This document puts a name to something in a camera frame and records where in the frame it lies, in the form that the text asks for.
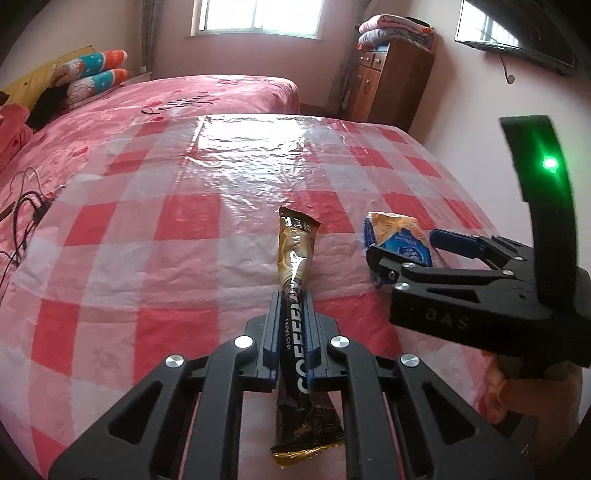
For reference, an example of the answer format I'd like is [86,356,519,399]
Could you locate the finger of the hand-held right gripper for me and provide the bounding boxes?
[429,229,537,269]
[366,244,519,292]

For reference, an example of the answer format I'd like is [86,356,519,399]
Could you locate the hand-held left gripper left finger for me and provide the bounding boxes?
[48,290,284,480]

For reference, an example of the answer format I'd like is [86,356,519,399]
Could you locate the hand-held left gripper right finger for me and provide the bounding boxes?
[302,292,534,480]

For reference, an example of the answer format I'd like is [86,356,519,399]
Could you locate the blue orange snack pack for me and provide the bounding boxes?
[362,211,435,288]

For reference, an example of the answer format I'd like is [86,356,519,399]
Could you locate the dark coffee stick sachet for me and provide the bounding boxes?
[269,206,346,469]

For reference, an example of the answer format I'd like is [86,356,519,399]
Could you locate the person's right hand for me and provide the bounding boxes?
[482,353,583,428]

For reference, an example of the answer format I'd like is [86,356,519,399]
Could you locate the red white checked tablecloth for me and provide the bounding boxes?
[0,113,499,480]

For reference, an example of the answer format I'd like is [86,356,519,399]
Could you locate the brown wooden cabinet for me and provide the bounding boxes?
[346,37,437,132]

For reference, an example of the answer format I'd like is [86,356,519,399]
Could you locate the folded blankets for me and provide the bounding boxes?
[358,14,437,51]

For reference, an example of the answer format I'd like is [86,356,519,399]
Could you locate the window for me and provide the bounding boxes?
[189,0,324,40]

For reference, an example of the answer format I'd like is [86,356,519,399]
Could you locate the striped pillows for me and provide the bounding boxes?
[65,68,131,109]

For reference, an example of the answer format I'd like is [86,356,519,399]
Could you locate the black cloth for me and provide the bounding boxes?
[25,88,70,127]

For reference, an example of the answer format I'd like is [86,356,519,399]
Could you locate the curtain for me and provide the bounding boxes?
[139,0,162,75]

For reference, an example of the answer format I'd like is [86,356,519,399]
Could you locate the colourful cartoon pillow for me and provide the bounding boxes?
[53,49,129,81]

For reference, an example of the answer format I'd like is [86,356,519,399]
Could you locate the pink pillow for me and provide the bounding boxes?
[0,104,35,174]

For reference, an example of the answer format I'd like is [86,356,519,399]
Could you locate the yellow headboard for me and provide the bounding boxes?
[0,45,95,100]

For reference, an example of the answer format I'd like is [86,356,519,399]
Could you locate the television cable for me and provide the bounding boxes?
[499,53,518,86]

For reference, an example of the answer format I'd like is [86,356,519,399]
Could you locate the wall television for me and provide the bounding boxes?
[455,0,580,77]

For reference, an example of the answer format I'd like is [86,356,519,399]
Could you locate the black charging cable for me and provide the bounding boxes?
[0,166,63,296]

